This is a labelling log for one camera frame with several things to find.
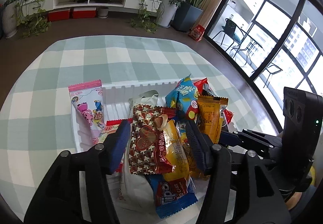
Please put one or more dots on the brown patterned chocolate packet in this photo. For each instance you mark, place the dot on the brown patterned chocolate packet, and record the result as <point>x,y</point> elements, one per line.
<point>146,138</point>

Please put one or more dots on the small black snack packet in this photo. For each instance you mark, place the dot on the small black snack packet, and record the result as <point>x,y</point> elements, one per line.
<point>208,90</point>

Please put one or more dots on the black balcony chair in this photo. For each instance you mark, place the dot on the black balcony chair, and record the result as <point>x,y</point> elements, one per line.
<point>228,27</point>
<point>271,68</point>

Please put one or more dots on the blue red-logo cake packet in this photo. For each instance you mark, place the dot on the blue red-logo cake packet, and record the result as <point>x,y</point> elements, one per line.
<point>174,198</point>

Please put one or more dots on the light blue snack packet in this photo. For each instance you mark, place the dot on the light blue snack packet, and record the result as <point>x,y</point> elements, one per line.
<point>181,97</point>

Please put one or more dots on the red storage box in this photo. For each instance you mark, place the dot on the red storage box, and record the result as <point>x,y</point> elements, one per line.
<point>84,13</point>
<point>58,15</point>

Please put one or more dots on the small plant white ribbed pot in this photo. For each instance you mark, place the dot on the small plant white ribbed pot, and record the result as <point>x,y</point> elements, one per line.
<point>9,22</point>

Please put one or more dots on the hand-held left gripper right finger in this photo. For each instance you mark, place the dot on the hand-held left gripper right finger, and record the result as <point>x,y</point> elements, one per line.
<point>198,149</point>

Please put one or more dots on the white pouch packet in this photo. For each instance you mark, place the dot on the white pouch packet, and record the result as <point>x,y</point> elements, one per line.
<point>137,186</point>

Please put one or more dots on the glass balcony table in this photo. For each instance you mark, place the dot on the glass balcony table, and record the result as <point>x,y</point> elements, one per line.
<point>248,42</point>

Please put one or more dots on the large red snack packet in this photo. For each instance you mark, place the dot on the large red snack packet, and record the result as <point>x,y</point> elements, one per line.
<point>200,85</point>

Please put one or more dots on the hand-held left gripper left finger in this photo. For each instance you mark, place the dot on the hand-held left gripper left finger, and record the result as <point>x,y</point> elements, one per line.
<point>118,148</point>

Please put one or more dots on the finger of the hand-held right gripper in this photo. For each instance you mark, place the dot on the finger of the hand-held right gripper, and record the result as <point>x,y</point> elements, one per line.
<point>267,159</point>
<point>225,139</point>

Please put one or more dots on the red gift bag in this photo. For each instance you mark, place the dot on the red gift bag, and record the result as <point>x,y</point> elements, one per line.
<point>196,33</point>

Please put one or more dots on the black sliding door frame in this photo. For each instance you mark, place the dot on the black sliding door frame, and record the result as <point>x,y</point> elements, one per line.
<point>252,80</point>

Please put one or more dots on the white plastic tray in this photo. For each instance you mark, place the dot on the white plastic tray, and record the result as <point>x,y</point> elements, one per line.
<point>116,103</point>

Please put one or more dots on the yellow snack packet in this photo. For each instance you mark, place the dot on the yellow snack packet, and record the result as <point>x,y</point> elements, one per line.
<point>174,158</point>

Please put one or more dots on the orange snack packet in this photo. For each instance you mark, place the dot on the orange snack packet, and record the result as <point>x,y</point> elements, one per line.
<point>210,118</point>

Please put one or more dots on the person's right hand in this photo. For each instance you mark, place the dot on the person's right hand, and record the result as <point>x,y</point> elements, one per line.
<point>295,200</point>

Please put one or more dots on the small grey empty pot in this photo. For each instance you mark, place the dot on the small grey empty pot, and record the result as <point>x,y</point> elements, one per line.
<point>103,12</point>

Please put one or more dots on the pink cartoon snack packet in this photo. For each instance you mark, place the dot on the pink cartoon snack packet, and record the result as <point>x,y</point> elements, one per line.
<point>85,110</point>

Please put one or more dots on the bushy plant tall white pot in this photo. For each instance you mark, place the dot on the bushy plant tall white pot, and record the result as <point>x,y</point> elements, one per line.
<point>167,16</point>

